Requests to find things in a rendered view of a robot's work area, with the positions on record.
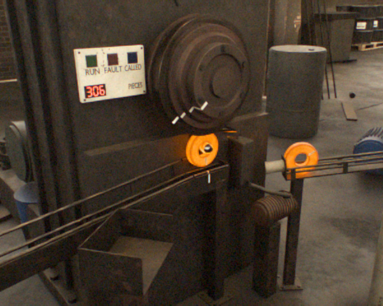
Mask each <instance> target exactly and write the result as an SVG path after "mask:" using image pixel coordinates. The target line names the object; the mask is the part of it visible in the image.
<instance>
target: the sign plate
mask: <svg viewBox="0 0 383 306"><path fill-rule="evenodd" d="M131 52H137V60H138V62H131V63H129V61H128V53H131ZM74 54H75V66H76V72H77V79H78V86H79V98H80V101H81V102H82V103H84V102H86V103H87V102H88V101H90V102H93V101H96V100H99V101H101V99H103V100H105V99H110V98H112V99H114V98H117V97H123V96H131V95H135V94H143V93H146V78H145V69H144V50H143V46H142V45H137V46H128V47H125V46H120V47H103V48H87V49H77V50H74ZM109 54H117V58H118V64H111V65H109V57H108V55H109ZM94 55H95V56H97V64H98V66H93V67H87V61H86V56H94ZM101 85H103V87H101V90H104V91H105V93H104V92H103V91H101V94H100V90H99V86H101ZM95 86H97V87H95ZM88 87H90V88H92V92H91V89H90V88H88ZM93 88H94V91H93ZM97 88H98V90H97ZM87 92H90V93H87ZM97 92H98V94H97ZM91 93H93V95H92V96H91ZM102 94H104V95H102ZM94 95H97V96H94ZM88 96H91V97H88Z"/></svg>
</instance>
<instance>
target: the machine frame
mask: <svg viewBox="0 0 383 306"><path fill-rule="evenodd" d="M179 1H180V3H181V5H180V6H177V5H176V3H175V2H174V0H3V6H4V11H5V15H6V23H7V28H8V32H9V37H10V45H11V49H12V54H13V63H15V71H16V76H17V80H18V85H19V93H20V101H21V102H22V110H23V115H24V124H25V128H26V132H27V140H28V145H29V153H30V158H31V162H32V166H33V175H34V183H35V188H36V195H37V200H38V208H39V213H40V217H41V216H43V215H45V214H47V213H49V212H52V211H54V210H57V209H60V208H63V207H65V206H66V205H69V204H72V203H74V202H76V201H80V200H82V199H84V198H88V196H91V195H93V194H96V193H99V192H101V191H104V190H106V189H109V188H111V187H113V186H116V185H118V184H120V183H122V182H125V181H128V180H131V179H133V178H135V177H139V176H141V175H143V174H144V173H147V172H149V171H152V170H155V169H157V168H159V167H161V166H165V165H167V164H169V163H172V162H174V161H178V160H179V159H180V160H181V158H184V157H187V156H186V146H187V143H188V140H189V135H188V134H186V133H184V132H182V131H180V130H178V129H175V128H173V127H171V126H169V125H168V124H167V123H166V122H165V121H163V120H162V119H161V117H160V116H159V115H158V113H157V111H156V110H155V108H154V106H153V103H152V102H151V100H150V98H149V96H148V93H147V89H146V93H143V94H135V95H131V96H123V97H117V98H114V99H112V98H110V99H105V100H103V99H101V101H99V100H96V101H93V102H90V101H88V102H87V103H86V102H84V103H82V102H81V101H80V98H79V86H78V79H77V72H76V66H75V54H74V50H77V49H87V48H103V47H120V46H125V47H128V46H137V45H142V46H143V50H144V69H146V65H145V64H146V61H147V57H148V54H149V51H150V49H151V47H152V45H153V43H154V41H155V39H156V38H157V37H158V36H159V35H160V34H161V33H162V32H163V31H164V30H165V29H166V28H168V26H170V25H171V24H172V23H173V22H175V21H176V20H178V19H179V18H181V17H184V16H187V15H192V14H205V15H218V16H221V17H225V18H227V19H228V20H230V21H231V22H232V23H234V24H235V25H236V26H237V27H238V28H239V30H240V31H241V33H242V35H243V36H244V38H245V39H246V42H247V44H248V48H249V51H250V57H251V65H252V73H251V80H250V87H249V88H248V92H247V95H246V98H245V100H244V103H243V105H242V107H241V109H240V111H239V112H238V113H237V115H235V117H234V118H233V119H232V120H231V122H230V123H228V124H227V126H228V127H231V128H234V129H238V130H239V131H240V132H239V133H219V132H216V133H213V134H214V135H215V137H216V138H217V140H218V151H217V153H216V156H215V158H214V160H213V164H215V163H217V162H218V159H220V160H222V161H225V162H227V163H229V140H230V138H227V136H228V135H229V136H237V137H238V136H242V137H245V138H248V139H250V140H253V141H254V142H255V143H254V158H253V184H256V185H258V186H261V187H265V179H266V175H265V173H264V167H263V163H264V162H267V145H268V134H269V113H267V112H263V111H261V109H262V96H263V83H264V58H265V45H266V27H267V6H268V0H179ZM176 166H177V171H178V174H179V175H180V174H182V173H184V172H188V171H191V170H196V169H198V168H201V167H199V166H195V165H194V164H191V163H190V162H189V160H186V161H182V160H181V162H180V163H176ZM202 167H204V166H202ZM172 178H174V173H173V167H172V166H169V167H167V168H164V169H162V170H159V171H156V172H154V173H152V174H151V175H148V176H146V177H143V178H140V179H138V180H135V181H134V183H135V190H136V193H140V192H142V191H145V190H146V189H149V188H150V187H153V186H155V185H157V184H160V183H162V182H165V181H167V180H169V179H172ZM130 196H133V195H132V193H131V186H130V183H129V184H125V185H123V186H121V187H119V188H117V189H114V190H112V191H109V192H107V193H104V194H101V195H99V196H97V197H94V198H93V199H91V200H88V201H85V203H86V207H87V211H88V214H92V213H94V212H96V211H99V210H100V209H102V208H105V207H107V206H110V205H112V204H114V203H117V202H119V201H122V200H123V199H125V198H128V197H130ZM263 197H264V192H262V191H259V190H256V189H255V188H252V187H248V188H246V189H244V190H242V191H241V190H239V189H238V188H235V187H233V186H231V185H229V184H228V185H226V213H225V271H224V279H225V278H227V277H229V276H231V275H232V274H233V273H236V272H238V271H240V270H242V269H243V268H245V267H247V266H250V265H252V264H253V248H254V235H255V221H254V219H253V217H252V205H253V202H255V201H256V200H258V199H260V198H263ZM161 214H170V215H173V234H174V245H173V246H172V248H171V249H170V251H169V253H168V254H167V256H166V258H165V259H164V261H163V264H162V266H161V267H160V269H159V270H158V272H157V274H156V276H155V277H154V279H153V281H152V283H151V285H150V287H149V288H148V289H147V295H148V306H175V305H177V304H179V303H181V302H182V301H183V300H186V299H188V298H189V297H191V296H193V295H196V294H198V293H199V292H200V291H202V290H204V289H206V288H207V280H208V192H207V193H203V194H200V195H198V196H195V197H193V198H190V199H189V200H186V201H184V202H182V203H181V204H179V205H176V206H174V207H172V208H170V209H168V210H166V211H164V212H162V213H161ZM82 217H84V216H83V213H82V209H81V205H80V204H78V205H75V206H73V207H72V208H68V209H66V210H63V211H61V212H58V213H56V214H53V215H52V216H50V217H46V218H44V219H42V220H40V221H41V226H42V230H43V234H42V235H44V234H45V233H48V232H50V231H53V230H55V229H58V228H60V227H62V226H64V225H66V224H68V223H71V222H73V221H76V220H78V219H79V218H82ZM38 275H39V276H40V277H41V279H42V280H43V281H44V282H45V283H46V285H47V286H48V287H49V289H50V290H51V292H52V293H53V294H54V295H55V296H56V298H57V300H58V301H59V303H60V304H61V305H62V306H84V298H83V292H82V290H83V286H81V284H82V282H81V276H80V266H79V255H78V254H76V255H74V256H72V257H70V258H68V259H66V260H64V261H62V262H60V263H58V264H57V265H55V266H52V267H50V268H47V269H45V270H44V271H42V272H40V273H38Z"/></svg>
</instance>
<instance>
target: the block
mask: <svg viewBox="0 0 383 306"><path fill-rule="evenodd" d="M238 137H239V138H238V139H234V138H231V139H230V140H229V164H230V169H229V185H231V186H233V187H235V188H238V189H239V190H241V191H242V190H244V189H246V188H248V187H250V186H248V185H247V184H246V181H247V180H249V181H250V182H251V183H253V158H254V143H255V142H254V141H253V140H250V139H248V138H245V137H242V136H238Z"/></svg>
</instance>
